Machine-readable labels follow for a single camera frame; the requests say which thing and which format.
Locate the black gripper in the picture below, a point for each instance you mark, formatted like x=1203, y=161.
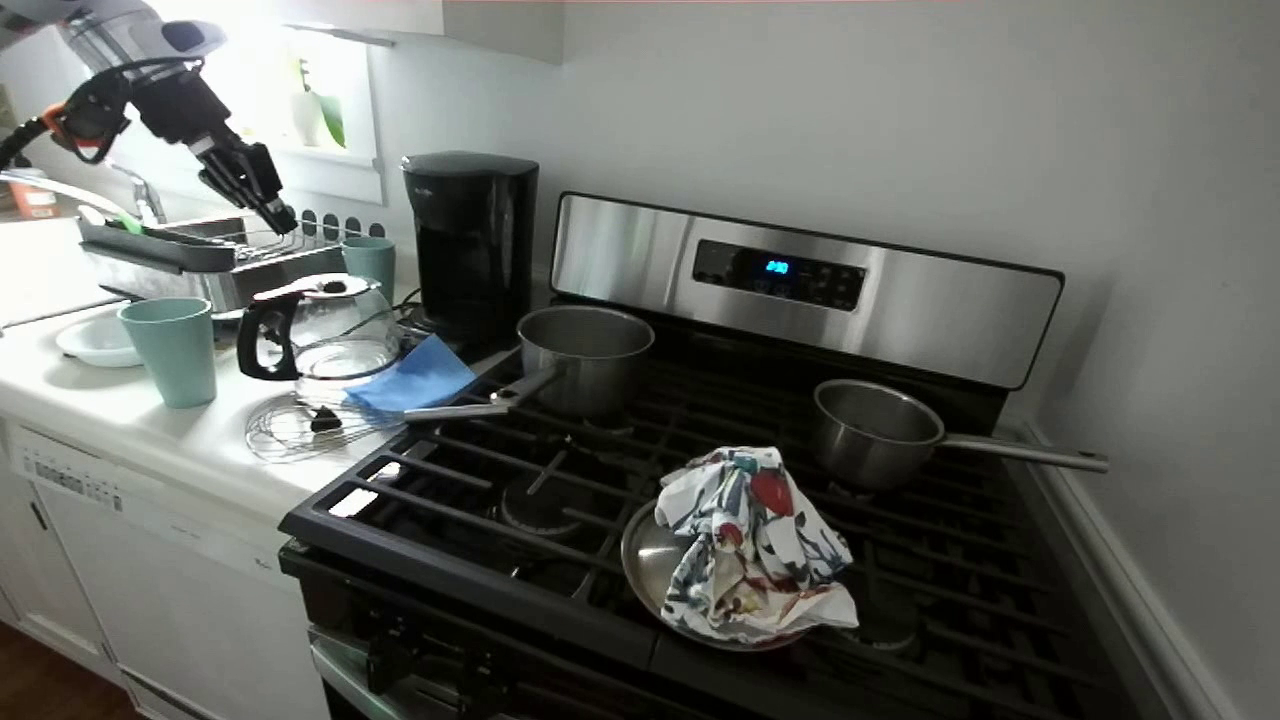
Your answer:
x=202, y=120

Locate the teal plastic cup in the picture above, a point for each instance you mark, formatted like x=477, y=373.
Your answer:
x=175, y=360

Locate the steel countertop appliance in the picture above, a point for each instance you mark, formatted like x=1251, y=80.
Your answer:
x=202, y=260

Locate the framed plant picture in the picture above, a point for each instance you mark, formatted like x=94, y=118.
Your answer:
x=326, y=114

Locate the teal canister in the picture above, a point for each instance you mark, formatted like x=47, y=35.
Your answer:
x=368, y=265

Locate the black coffee maker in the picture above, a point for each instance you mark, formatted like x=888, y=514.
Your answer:
x=465, y=241

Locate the blue dish cloth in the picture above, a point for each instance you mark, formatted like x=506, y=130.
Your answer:
x=415, y=382

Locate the white plate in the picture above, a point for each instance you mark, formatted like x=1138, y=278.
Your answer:
x=84, y=347

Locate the white dishwasher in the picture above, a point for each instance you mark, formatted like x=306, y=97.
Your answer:
x=175, y=601

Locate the steel frying pan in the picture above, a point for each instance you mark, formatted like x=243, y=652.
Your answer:
x=647, y=563

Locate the patterned kitchen towel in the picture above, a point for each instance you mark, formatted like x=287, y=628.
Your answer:
x=745, y=544

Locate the small steel saucepan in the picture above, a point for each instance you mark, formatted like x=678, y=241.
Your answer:
x=866, y=447

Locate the black and steel gas stove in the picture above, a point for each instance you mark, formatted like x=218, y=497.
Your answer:
x=905, y=314

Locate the white wall outlet strip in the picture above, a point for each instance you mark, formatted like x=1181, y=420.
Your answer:
x=326, y=221

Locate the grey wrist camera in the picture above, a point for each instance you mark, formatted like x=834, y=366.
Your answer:
x=193, y=35

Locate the white wall cabinet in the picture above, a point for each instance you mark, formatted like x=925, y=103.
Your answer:
x=495, y=24

